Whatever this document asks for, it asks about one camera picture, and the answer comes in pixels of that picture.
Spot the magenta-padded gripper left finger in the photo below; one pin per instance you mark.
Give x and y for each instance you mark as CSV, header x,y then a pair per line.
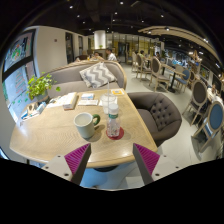
x,y
60,165

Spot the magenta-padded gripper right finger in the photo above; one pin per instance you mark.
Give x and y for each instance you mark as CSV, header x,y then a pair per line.
x,y
163,165

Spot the blue and white box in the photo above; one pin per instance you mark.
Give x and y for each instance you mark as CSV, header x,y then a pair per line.
x,y
28,115

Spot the white tissue box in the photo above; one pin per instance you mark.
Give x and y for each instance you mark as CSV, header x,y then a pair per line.
x,y
70,100

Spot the group of dining chairs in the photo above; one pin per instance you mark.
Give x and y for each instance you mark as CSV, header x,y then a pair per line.
x,y
156,68

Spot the grey white chevron pillow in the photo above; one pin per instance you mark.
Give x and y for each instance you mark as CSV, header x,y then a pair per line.
x,y
98,75

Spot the group of ceiling lights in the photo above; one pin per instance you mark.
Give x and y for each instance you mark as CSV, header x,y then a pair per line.
x,y
121,2

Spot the large white leaflet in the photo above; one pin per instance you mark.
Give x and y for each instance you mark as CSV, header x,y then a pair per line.
x,y
55,102

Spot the green potted plant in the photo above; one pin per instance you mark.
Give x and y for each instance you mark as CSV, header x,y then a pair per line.
x,y
40,86

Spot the window with colourful stickers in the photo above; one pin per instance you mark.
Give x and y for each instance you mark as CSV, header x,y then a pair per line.
x,y
18,50

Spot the white round column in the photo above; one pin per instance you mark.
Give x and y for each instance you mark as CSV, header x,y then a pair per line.
x,y
100,39

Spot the blue and white booklet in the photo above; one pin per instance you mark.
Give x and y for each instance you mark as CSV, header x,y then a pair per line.
x,y
87,96

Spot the grey curved sofa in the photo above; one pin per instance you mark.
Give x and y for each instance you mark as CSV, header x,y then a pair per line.
x,y
65,78

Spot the clear plastic water bottle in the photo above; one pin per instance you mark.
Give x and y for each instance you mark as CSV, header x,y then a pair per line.
x,y
113,123

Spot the yellow card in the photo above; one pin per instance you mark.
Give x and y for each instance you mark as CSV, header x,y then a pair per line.
x,y
117,92

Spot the flat round red coaster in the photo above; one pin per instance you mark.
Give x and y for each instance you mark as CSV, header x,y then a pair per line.
x,y
121,134

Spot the white paper leaflet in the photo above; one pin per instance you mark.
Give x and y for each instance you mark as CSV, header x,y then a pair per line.
x,y
88,102

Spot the small light blue box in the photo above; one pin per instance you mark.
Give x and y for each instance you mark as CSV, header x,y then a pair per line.
x,y
40,107

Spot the person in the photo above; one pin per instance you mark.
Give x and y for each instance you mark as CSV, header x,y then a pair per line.
x,y
111,56
97,56

